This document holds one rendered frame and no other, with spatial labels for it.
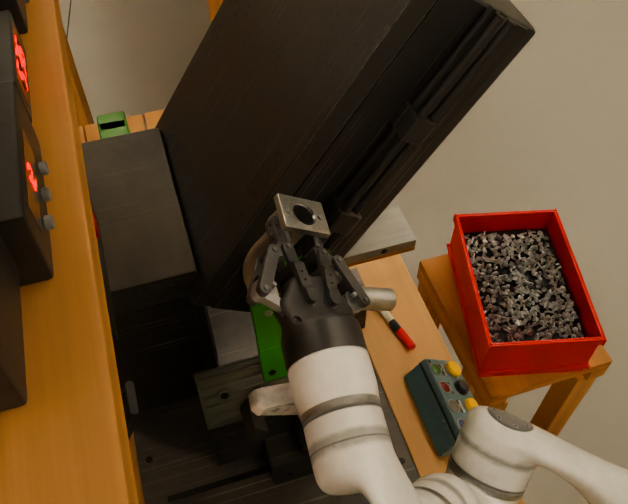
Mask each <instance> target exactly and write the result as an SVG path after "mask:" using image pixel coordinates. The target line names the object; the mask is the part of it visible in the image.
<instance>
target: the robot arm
mask: <svg viewBox="0 0 628 504"><path fill-rule="evenodd" d="M265 229H266V233H267V235H268V240H269V244H270V245H269V246H268V247H267V248H266V250H265V251H264V252H263V253H262V254H261V255H259V256H258V257H257V258H256V259H255V263H254V267H253V271H252V275H251V279H250V284H249V288H248V292H247V296H246V301H247V303H248V304H249V305H250V306H256V305H257V304H258V303H261V304H263V305H265V306H267V307H268V308H270V309H272V310H273V313H274V316H275V318H276V319H277V321H278V322H279V324H280V326H281V329H282V334H281V349H282V353H283V357H284V362H285V366H286V370H287V375H288V379H289V383H283V384H278V385H273V386H267V387H262V388H259V389H256V390H254V391H252V392H251V393H250V394H249V395H248V397H249V402H250V407H251V411H252V412H253V413H254V414H255V415H257V416H261V415H262V416H264V415H265V416H267V415H268V416H271V415H272V416H274V415H299V418H300V420H301V423H302V427H303V430H304V434H305V439H306V443H307V447H308V451H309V456H310V460H311V464H312V469H313V473H314V476H315V479H316V482H317V484H318V486H319V487H320V489H321V490H322V491H323V492H325V493H327V494H329V495H336V496H339V495H351V494H359V493H362V494H363V495H364V497H365V498H366V499H367V500H368V502H369V503H370V504H518V503H519V502H520V500H521V499H522V497H523V495H524V492H525V490H526V488H527V486H528V483H529V481H530V479H531V477H532V474H533V472H534V470H535V467H536V465H540V466H542V467H544V468H546V469H548V470H550V471H552V472H554V473H555V474H557V475H558V476H560V477H561V478H563V479H564V480H565V481H567V482H568V483H569V484H571V485H572V486H573V487H574V488H575V489H576V490H577V491H578V492H579V493H580V494H581V495H582V496H583V497H584V499H585V500H586V501H587V502H588V503H589V504H628V469H626V468H623V467H621V466H619V465H616V464H614V463H611V462H609V461H607V460H605V459H602V458H600V457H598V456H596V455H594V454H592V453H589V452H587V451H585V450H583V449H581V448H579V447H577V446H575V445H573V444H571V443H569V442H567V441H565V440H563V439H561V438H559V437H557V436H555V435H553V434H551V433H550V432H548V431H546V430H544V429H542V428H540V427H538V426H536V425H534V424H532V423H530V422H528V421H525V420H524V419H522V418H520V417H517V416H515V415H513V414H510V413H508V412H507V411H505V410H500V409H497V408H493V407H489V406H475V407H473V408H472V409H471V410H470V411H469V412H468V414H467V416H466V418H465V421H464V423H463V426H462V428H461V431H460V433H459V435H458V438H457V440H456V442H455V445H454V447H453V450H452V452H451V454H450V457H449V460H448V465H447V470H446V473H433V474H428V475H426V476H423V477H421V478H419V479H418V480H416V481H415V482H413V483H411V481H410V479H409V478H408V476H407V474H406V472H405V470H404V468H403V467H402V465H401V463H400V461H399V459H398V457H397V455H396V453H395V451H394V448H393V445H392V441H391V438H390V434H389V430H388V427H387V424H386V420H385V417H384V413H383V410H382V407H381V403H380V397H379V390H378V384H377V380H376V376H375V373H374V370H373V366H372V363H371V360H370V357H369V353H368V350H367V346H366V343H365V340H364V336H363V333H362V329H361V326H360V323H359V322H358V320H357V319H355V318H354V317H353V316H355V315H356V314H358V313H359V312H360V311H361V310H363V309H364V308H365V307H367V306H368V305H369V304H370V299H369V297H368V296H367V294H366V293H365V291H364V290H363V288H362V287H361V285H360V284H359V282H358V281H357V279H356V278H355V276H354V275H353V273H352V272H351V270H350V269H349V267H348V266H347V264H346V263H345V261H344V260H343V258H342V257H341V256H339V255H335V256H334V257H333V256H331V255H329V254H328V251H327V250H326V249H325V248H323V245H322V242H321V238H320V237H315V236H310V235H304V236H303V237H302V238H301V239H300V240H299V244H300V248H301V253H302V257H307V260H306V261H305V265H304V263H303V262H302V261H299V260H298V257H297V255H296V252H295V250H294V247H293V245H292V244H291V242H292V237H291V234H290V232H288V231H283V230H282V228H281V224H280V220H279V217H278V213H277V210H276V211H275V212H274V213H273V214H272V215H271V216H270V217H269V218H268V220H267V222H266V224H265ZM284 258H285V261H286V266H285V263H284V261H283V259H284ZM336 270H337V271H338V272H339V274H340V275H341V277H342V281H341V282H340V281H339V279H338V278H337V276H336V275H335V271H336ZM276 287H277V290H278V293H279V296H278V295H277V293H276Z"/></svg>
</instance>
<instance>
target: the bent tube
mask: <svg viewBox="0 0 628 504"><path fill-rule="evenodd" d="M274 201H275V205H276V209H277V213H278V217H279V220H280V224H281V228H282V230H283V231H288V232H290V234H291V237H292V242H291V244H292V245H293V246H294V245H295V244H296V243H297V242H298V241H299V240H300V239H301V238H302V237H303V236H304V235H310V236H315V237H321V238H328V237H329V236H330V235H331V234H330V230H329V227H328V224H327V220H326V217H325V214H324V211H323V207H322V204H321V203H320V202H316V201H311V200H307V199H302V198H298V197H293V196H289V195H284V194H280V193H277V194H276V195H275V196H274ZM269 245H270V244H269V240H268V235H267V233H266V232H265V234H264V235H263V236H262V237H261V238H260V239H259V240H258V241H257V242H256V243H255V244H254V245H253V246H252V248H251V249H250V251H249V252H248V254H247V256H246V258H245V261H244V264H243V279H244V282H245V285H246V286H247V288H249V284H250V279H251V275H252V271H253V267H254V263H255V259H256V258H257V257H258V256H259V255H261V254H262V253H263V252H264V251H265V250H266V248H267V247H268V246H269ZM361 287H362V288H363V290H364V291H365V293H366V294H367V296H368V297H369V299H370V304H369V305H368V306H367V307H365V308H364V309H363V310H369V311H391V310H393V309H394V307H395V305H396V294H395V292H394V290H392V289H391V288H378V287H363V286H361Z"/></svg>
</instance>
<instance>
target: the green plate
mask: <svg viewBox="0 0 628 504"><path fill-rule="evenodd" d="M250 310H251V316H252V321H253V327H254V332H255V338H256V343H257V349H258V355H259V360H260V366H261V371H262V377H263V380H264V382H267V381H271V380H274V379H278V378H281V377H285V376H288V375H287V370H286V366H285V362H284V357H283V353H282V349H281V334H282V329H281V326H280V324H279V322H278V321H277V319H276V318H275V316H274V313H272V315H271V316H270V317H266V316H265V315H264V313H265V312H266V311H267V310H271V311H272V312H273V310H272V309H270V308H268V307H267V306H265V305H263V304H261V303H258V304H257V305H256V306H250Z"/></svg>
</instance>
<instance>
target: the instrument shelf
mask: <svg viewBox="0 0 628 504"><path fill-rule="evenodd" d="M25 4H26V14H27V23H28V32H27V33H26V34H20V38H21V40H22V43H23V45H24V48H25V51H26V60H27V70H28V81H29V86H30V88H29V91H30V101H31V111H32V126H33V128H34V131H35V133H36V136H37V138H38V140H39V143H40V146H41V156H42V161H46V163H47V166H48V169H49V173H48V175H44V184H45V187H49V189H50V192H51V196H52V200H51V201H48V202H46V203H47V213H48V215H49V214H50V215H52V217H53V219H54V223H55V228H54V229H51V230H49V232H50V241H51V251H52V260H53V270H54V275H53V278H52V279H50V280H46V281H42V282H38V283H34V284H30V285H25V286H21V287H20V294H21V309H22V324H23V339H24V354H25V369H26V384H27V403H26V404H25V405H24V406H21V407H17V408H13V409H10V410H6V411H2V412H0V504H139V502H138V495H137V489H136V483H135V477H134V470H133V464H132V458H131V451H130V445H129V439H128V433H127V426H126V420H125V414H124V408H123V401H122V395H121V389H120V382H119V376H118V370H117V364H116V357H115V351H114V345H113V339H112V332H111V326H110V320H109V313H108V307H107V301H106V295H105V288H104V282H103V276H102V270H101V263H100V257H99V251H98V244H97V238H96V232H95V226H94V219H93V213H92V207H91V201H90V194H89V188H88V182H87V176H86V169H85V163H84V157H83V150H82V144H81V138H80V132H79V125H78V119H77V113H76V107H75V100H74V94H73V88H72V81H71V75H70V69H69V63H68V56H67V50H66V44H65V38H64V31H63V25H62V19H61V12H60V6H59V0H30V2H29V3H25Z"/></svg>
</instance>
